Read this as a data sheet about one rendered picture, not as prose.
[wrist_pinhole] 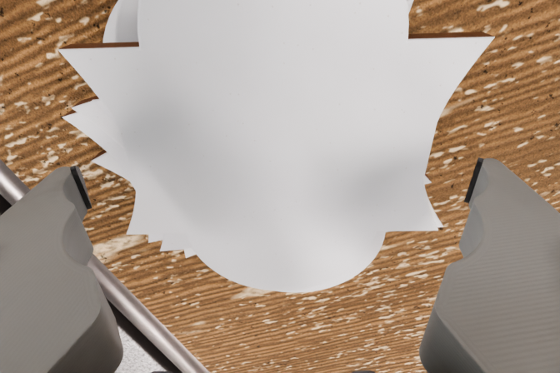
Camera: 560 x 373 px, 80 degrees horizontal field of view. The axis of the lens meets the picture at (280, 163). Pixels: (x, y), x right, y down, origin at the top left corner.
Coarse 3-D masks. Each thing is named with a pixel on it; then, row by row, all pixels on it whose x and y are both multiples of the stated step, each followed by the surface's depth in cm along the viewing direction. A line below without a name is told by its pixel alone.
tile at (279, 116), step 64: (192, 0) 9; (256, 0) 9; (320, 0) 9; (384, 0) 9; (128, 64) 10; (192, 64) 10; (256, 64) 10; (320, 64) 10; (384, 64) 10; (448, 64) 10; (128, 128) 11; (192, 128) 11; (256, 128) 11; (320, 128) 11; (384, 128) 11; (192, 192) 13; (256, 192) 13; (320, 192) 13; (384, 192) 13; (256, 256) 15; (320, 256) 14
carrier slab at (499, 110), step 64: (0, 0) 13; (64, 0) 13; (448, 0) 13; (512, 0) 13; (0, 64) 14; (64, 64) 14; (512, 64) 14; (0, 128) 16; (64, 128) 16; (448, 128) 16; (512, 128) 16; (128, 192) 18; (448, 192) 18; (128, 256) 21; (192, 256) 21; (384, 256) 20; (448, 256) 20; (192, 320) 24; (256, 320) 24; (320, 320) 24; (384, 320) 24
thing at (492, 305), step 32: (480, 160) 10; (480, 192) 10; (512, 192) 9; (480, 224) 8; (512, 224) 8; (544, 224) 8; (480, 256) 7; (512, 256) 7; (544, 256) 7; (448, 288) 6; (480, 288) 6; (512, 288) 6; (544, 288) 6; (448, 320) 6; (480, 320) 6; (512, 320) 6; (544, 320) 6; (448, 352) 6; (480, 352) 5; (512, 352) 5; (544, 352) 5
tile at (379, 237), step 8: (96, 104) 12; (112, 120) 12; (432, 208) 14; (432, 216) 14; (440, 224) 14; (384, 232) 15; (168, 240) 15; (176, 240) 15; (184, 240) 15; (376, 240) 15; (168, 248) 16; (176, 248) 16; (184, 248) 16; (376, 248) 15; (368, 256) 16; (360, 264) 16; (368, 264) 16; (352, 272) 16; (336, 280) 16; (344, 280) 16; (312, 288) 17; (320, 288) 17
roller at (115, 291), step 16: (0, 160) 19; (0, 176) 20; (16, 176) 20; (0, 192) 20; (16, 192) 20; (96, 256) 23; (96, 272) 24; (112, 288) 25; (112, 304) 26; (128, 304) 26; (144, 320) 27; (160, 336) 28; (176, 352) 29; (192, 368) 31
